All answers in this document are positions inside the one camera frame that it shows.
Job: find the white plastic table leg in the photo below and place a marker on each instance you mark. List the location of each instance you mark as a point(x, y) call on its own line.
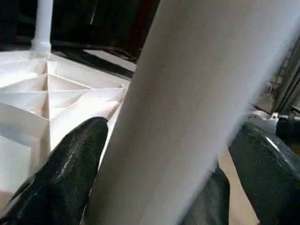
point(43, 23)
point(175, 105)

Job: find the white flat board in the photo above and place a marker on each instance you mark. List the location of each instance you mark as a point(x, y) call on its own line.
point(112, 59)

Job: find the black work mat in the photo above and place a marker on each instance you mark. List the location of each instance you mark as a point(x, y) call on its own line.
point(211, 201)

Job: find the white plastic table top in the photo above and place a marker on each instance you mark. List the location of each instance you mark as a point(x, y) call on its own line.
point(23, 105)

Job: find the pale grey curtain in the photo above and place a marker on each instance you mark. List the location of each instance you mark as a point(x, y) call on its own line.
point(288, 77)

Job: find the black cabinet with gold label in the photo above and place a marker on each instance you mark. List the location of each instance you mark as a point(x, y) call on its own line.
point(93, 23)

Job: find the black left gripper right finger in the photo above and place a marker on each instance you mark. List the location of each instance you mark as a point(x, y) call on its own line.
point(269, 182)

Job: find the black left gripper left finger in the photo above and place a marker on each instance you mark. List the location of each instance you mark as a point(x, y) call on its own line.
point(58, 187)

